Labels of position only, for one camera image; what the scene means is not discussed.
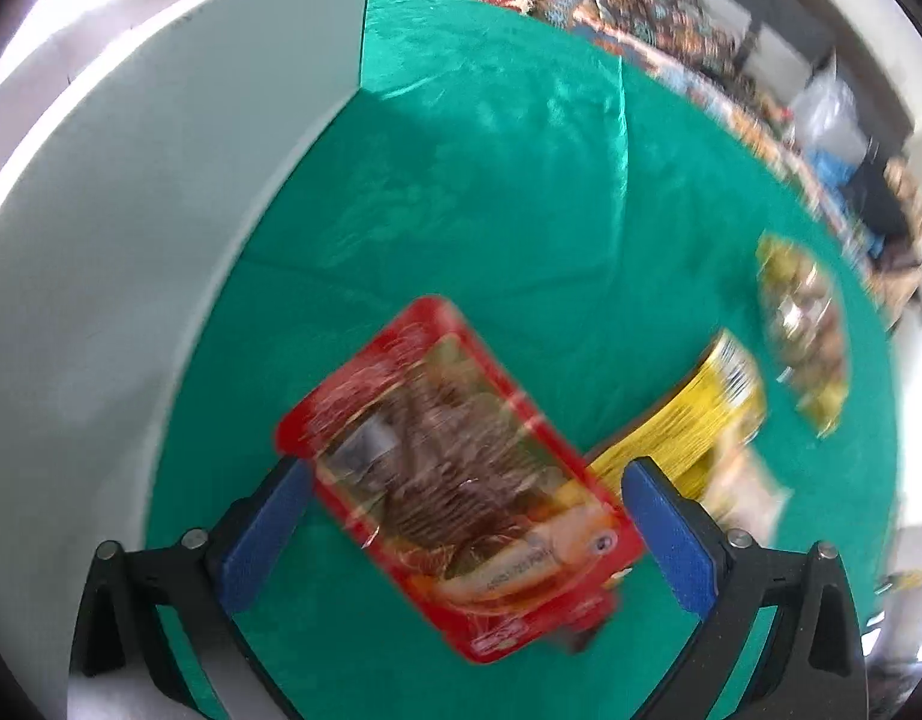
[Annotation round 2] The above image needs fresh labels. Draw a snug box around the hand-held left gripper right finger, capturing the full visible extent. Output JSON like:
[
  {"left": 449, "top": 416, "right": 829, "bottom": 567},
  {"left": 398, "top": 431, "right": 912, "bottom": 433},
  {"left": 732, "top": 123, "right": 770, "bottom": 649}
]
[{"left": 621, "top": 456, "right": 871, "bottom": 720}]

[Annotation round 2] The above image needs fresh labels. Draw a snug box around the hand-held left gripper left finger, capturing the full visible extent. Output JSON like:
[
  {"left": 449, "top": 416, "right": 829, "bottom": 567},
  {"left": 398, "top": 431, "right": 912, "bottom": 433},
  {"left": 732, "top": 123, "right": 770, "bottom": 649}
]
[{"left": 69, "top": 456, "right": 316, "bottom": 720}]

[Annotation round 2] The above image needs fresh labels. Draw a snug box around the red fish snack packet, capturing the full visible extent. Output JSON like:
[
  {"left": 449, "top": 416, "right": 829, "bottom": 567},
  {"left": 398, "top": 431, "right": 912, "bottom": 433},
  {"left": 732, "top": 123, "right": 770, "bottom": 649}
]
[{"left": 275, "top": 296, "right": 648, "bottom": 665}]

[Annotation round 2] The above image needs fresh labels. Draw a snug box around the yellow snack packet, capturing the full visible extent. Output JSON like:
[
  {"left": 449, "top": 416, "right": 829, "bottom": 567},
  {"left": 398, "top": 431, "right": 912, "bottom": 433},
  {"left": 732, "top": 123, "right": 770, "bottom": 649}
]
[{"left": 584, "top": 328, "right": 795, "bottom": 541}]

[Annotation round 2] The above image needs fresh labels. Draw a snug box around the clear bag of nuts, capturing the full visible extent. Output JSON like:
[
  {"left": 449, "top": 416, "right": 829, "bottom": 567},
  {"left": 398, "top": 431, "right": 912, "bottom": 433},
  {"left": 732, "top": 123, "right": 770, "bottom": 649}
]
[{"left": 755, "top": 231, "right": 852, "bottom": 440}]

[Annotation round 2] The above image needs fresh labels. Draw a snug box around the white board panel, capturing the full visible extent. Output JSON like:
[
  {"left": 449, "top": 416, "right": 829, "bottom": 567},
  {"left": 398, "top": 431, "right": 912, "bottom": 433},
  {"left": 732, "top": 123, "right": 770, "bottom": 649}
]
[{"left": 0, "top": 0, "right": 376, "bottom": 720}]

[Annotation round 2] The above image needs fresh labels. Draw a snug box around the green cloth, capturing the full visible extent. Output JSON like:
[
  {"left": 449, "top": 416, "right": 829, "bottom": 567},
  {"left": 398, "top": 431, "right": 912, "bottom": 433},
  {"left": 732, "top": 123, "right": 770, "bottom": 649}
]
[{"left": 146, "top": 0, "right": 904, "bottom": 720}]

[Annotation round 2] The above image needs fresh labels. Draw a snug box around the dark item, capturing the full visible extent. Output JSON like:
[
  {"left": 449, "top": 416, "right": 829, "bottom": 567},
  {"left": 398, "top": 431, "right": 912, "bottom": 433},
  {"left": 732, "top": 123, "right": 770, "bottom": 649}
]
[{"left": 843, "top": 142, "right": 921, "bottom": 241}]

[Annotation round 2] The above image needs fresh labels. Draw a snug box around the blue item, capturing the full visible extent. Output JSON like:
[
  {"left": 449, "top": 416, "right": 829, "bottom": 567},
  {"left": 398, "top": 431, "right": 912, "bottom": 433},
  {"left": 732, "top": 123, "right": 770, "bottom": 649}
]
[{"left": 809, "top": 150, "right": 857, "bottom": 186}]

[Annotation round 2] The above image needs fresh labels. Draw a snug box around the clear plastic bag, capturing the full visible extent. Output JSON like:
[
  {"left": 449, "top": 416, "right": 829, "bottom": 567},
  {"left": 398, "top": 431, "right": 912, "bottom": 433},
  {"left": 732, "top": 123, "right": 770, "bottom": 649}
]
[{"left": 791, "top": 60, "right": 868, "bottom": 166}]

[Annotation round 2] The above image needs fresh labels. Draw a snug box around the dark floral pillow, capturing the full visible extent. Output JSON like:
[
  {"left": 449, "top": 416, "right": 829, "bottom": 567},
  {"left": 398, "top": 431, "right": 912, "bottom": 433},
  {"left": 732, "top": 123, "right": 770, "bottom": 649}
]
[{"left": 584, "top": 0, "right": 762, "bottom": 83}]

